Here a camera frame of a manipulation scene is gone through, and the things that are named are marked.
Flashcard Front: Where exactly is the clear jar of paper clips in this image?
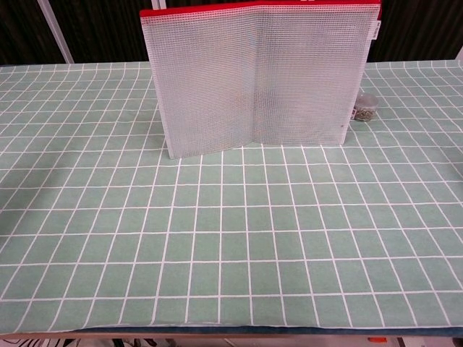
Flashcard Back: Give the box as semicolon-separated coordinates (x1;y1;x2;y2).
349;93;380;122

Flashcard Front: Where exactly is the green white checked tablecloth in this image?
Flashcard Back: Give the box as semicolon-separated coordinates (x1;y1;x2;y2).
0;60;463;333

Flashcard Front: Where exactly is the clear zip bag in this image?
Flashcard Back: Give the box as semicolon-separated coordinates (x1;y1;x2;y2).
139;0;383;160

